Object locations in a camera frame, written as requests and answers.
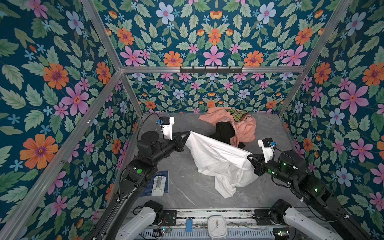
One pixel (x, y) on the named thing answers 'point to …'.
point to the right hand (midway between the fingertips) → (247, 154)
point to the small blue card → (189, 225)
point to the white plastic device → (158, 186)
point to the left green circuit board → (159, 232)
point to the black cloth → (224, 131)
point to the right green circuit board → (280, 232)
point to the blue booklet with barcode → (148, 191)
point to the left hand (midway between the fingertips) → (192, 129)
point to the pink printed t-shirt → (244, 124)
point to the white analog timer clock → (217, 226)
